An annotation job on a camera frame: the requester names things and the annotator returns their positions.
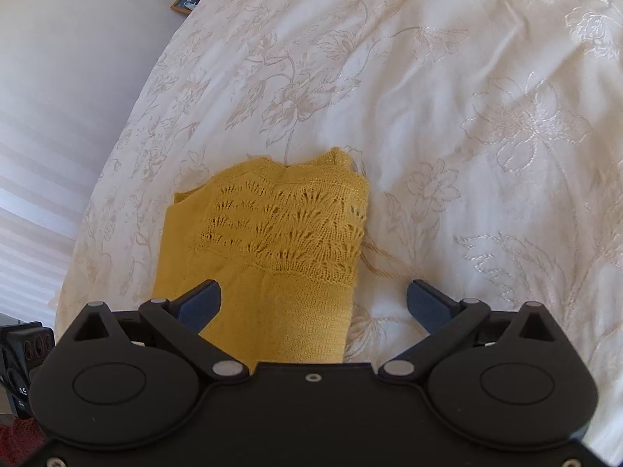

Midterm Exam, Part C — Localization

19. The white embroidered bedspread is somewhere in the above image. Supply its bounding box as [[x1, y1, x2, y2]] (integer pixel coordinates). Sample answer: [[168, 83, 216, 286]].
[[55, 0, 622, 464]]

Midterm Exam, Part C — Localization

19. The red knit sleeve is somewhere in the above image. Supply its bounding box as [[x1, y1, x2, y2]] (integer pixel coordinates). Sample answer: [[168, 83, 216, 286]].
[[0, 414, 46, 466]]

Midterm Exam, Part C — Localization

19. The mustard yellow knit sweater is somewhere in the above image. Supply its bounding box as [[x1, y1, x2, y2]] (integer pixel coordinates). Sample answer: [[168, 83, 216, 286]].
[[153, 148, 368, 366]]

